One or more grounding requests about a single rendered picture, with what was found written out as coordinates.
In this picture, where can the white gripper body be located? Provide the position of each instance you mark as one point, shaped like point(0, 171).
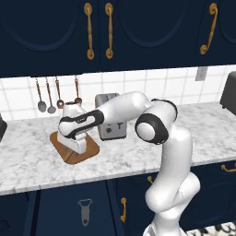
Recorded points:
point(76, 144)

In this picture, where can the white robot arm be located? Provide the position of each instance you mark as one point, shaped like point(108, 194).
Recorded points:
point(172, 159)

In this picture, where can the brown wooden cutting board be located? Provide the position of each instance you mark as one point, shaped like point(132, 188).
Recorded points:
point(89, 150)

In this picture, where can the silver toaster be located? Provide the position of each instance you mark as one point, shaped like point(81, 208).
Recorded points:
point(113, 130)

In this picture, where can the grey hanging spoon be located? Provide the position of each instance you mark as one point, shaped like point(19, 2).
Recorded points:
point(51, 108)
point(41, 106)

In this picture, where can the copper hanging ladle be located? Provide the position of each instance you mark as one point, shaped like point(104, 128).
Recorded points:
point(60, 103)

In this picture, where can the copper hanging spoon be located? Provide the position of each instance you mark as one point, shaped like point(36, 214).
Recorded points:
point(78, 100)

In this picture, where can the dark blue drawer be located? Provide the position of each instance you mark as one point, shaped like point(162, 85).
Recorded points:
point(55, 212)

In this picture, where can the black appliance corner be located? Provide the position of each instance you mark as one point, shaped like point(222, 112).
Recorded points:
point(2, 127)

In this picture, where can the dark blue base cupboard door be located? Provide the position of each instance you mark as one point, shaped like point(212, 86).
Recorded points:
point(15, 215)
point(135, 202)
point(215, 196)

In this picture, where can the black countertop appliance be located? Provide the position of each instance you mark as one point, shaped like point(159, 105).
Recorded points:
point(230, 95)

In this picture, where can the grey wall outlet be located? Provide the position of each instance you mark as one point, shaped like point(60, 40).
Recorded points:
point(201, 73)

